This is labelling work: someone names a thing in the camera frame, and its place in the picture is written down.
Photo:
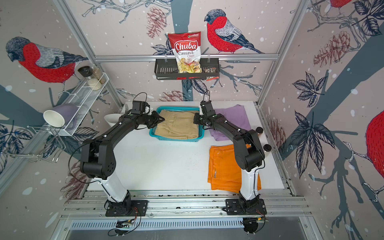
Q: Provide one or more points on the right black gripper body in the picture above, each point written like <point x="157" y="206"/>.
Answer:
<point x="199" y="119"/>

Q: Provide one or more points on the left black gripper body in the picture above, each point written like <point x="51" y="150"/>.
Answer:
<point x="151" y="120"/>

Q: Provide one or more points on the khaki pants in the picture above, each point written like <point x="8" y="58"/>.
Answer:
<point x="177" y="125"/>

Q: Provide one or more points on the lilac pants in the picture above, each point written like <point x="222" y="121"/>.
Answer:
<point x="236" y="115"/>

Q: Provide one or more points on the orange pants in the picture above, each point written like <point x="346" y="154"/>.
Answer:
<point x="224" y="173"/>

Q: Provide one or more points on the turquoise pants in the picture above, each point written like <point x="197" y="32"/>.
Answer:
<point x="176" y="109"/>

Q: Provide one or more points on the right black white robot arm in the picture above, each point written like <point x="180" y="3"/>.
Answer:
<point x="248" y="150"/>

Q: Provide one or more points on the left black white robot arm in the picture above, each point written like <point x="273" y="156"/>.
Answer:
<point x="98" y="160"/>

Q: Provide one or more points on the teal plastic basket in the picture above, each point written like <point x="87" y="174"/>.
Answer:
<point x="201" y="135"/>

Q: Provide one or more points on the white utensil pot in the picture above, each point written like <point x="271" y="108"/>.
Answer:
<point x="112" y="119"/>

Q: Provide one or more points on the brown spice bottle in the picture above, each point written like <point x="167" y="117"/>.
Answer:
<point x="259" y="130"/>

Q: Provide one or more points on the white spice bottle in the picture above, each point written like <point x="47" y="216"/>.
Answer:
<point x="267" y="149"/>

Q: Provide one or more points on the red Chuba chips bag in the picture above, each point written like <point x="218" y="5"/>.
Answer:
<point x="187" y="49"/>

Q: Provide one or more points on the black lid jar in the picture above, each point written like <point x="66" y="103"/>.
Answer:
<point x="86" y="72"/>

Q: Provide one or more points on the lilac white cup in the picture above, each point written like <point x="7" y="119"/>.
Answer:
<point x="60" y="115"/>

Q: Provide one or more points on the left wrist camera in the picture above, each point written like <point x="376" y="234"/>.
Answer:
<point x="140" y="108"/>

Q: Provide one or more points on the black wall basket shelf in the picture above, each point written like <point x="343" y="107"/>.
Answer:
<point x="168" y="70"/>

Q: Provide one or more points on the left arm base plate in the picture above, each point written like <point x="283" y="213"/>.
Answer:
<point x="135" y="209"/>

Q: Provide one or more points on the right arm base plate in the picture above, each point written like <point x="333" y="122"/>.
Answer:
<point x="243" y="207"/>

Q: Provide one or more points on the wire cup holder rack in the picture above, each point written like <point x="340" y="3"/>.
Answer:
<point x="32" y="143"/>

